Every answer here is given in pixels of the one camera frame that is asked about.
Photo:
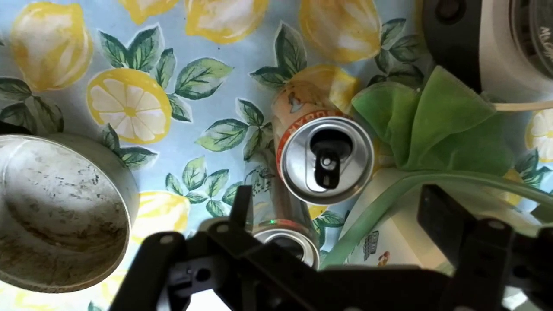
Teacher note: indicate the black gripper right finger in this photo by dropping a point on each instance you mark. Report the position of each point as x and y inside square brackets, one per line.
[489, 264]

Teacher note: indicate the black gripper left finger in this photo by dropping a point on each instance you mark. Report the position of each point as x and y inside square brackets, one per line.
[229, 269]

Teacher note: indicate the silver drink can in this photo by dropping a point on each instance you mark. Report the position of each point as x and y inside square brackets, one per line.
[281, 235]

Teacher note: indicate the green cloth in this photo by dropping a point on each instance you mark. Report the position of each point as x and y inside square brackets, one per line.
[442, 123]

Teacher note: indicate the metal cooking pot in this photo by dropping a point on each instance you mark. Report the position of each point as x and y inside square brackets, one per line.
[57, 212]

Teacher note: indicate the white coffee maker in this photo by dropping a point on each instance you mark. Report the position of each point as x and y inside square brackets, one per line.
[506, 52]

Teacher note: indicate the lemon print tablecloth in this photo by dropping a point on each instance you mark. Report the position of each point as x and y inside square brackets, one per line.
[190, 34]

